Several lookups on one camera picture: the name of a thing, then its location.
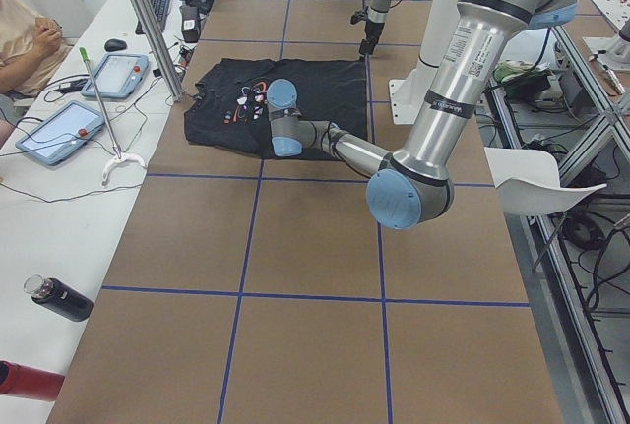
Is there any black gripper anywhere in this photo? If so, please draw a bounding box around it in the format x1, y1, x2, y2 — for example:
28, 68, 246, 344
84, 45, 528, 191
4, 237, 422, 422
359, 20, 385, 56

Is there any black graphic t-shirt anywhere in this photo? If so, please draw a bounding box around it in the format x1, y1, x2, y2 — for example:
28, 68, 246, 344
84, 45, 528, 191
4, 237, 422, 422
184, 58, 368, 159

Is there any green white cloth bundle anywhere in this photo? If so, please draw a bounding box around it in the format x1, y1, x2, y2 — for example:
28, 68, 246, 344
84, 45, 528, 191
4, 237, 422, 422
493, 60, 549, 85

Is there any black device with label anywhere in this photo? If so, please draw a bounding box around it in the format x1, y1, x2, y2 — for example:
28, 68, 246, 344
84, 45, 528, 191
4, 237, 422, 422
179, 4, 201, 43

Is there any white plastic chair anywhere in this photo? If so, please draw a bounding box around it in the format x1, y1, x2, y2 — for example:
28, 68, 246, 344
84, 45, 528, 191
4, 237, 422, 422
484, 147, 607, 216

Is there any black keyboard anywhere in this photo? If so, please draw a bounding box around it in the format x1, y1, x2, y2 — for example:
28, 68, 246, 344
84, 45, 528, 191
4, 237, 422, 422
149, 0, 171, 32

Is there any far blue teach pendant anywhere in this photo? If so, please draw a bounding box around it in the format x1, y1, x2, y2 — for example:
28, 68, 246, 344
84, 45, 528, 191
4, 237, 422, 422
90, 53, 150, 100

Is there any blue teach pendant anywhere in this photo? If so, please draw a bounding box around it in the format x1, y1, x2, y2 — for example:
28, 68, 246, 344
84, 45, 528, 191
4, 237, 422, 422
90, 53, 150, 100
15, 101, 104, 166

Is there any black computer mouse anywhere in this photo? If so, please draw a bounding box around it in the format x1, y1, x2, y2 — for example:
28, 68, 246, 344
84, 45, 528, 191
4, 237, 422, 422
103, 38, 127, 52

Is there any white reacher grabber stick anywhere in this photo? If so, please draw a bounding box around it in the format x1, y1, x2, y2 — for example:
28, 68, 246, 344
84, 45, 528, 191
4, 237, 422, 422
79, 47, 147, 186

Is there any near blue teach pendant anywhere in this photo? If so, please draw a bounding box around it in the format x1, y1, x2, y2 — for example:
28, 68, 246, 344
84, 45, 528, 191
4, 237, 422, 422
15, 101, 104, 166

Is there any person in beige shirt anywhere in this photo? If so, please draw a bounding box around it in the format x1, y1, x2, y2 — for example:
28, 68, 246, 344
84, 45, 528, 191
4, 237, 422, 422
1, 0, 72, 96

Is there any black water bottle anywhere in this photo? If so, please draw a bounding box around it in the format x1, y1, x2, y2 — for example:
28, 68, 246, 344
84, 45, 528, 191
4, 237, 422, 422
23, 274, 94, 322

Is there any red bottle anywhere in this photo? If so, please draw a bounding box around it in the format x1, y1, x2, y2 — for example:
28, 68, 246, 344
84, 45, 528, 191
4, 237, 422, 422
1, 360, 65, 401

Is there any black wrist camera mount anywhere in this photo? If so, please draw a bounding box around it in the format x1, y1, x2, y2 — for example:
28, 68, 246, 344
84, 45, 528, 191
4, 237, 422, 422
350, 10, 367, 25

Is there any aluminium frame post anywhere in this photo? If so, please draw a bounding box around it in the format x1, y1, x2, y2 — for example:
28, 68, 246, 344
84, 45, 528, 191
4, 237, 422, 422
130, 0, 184, 102

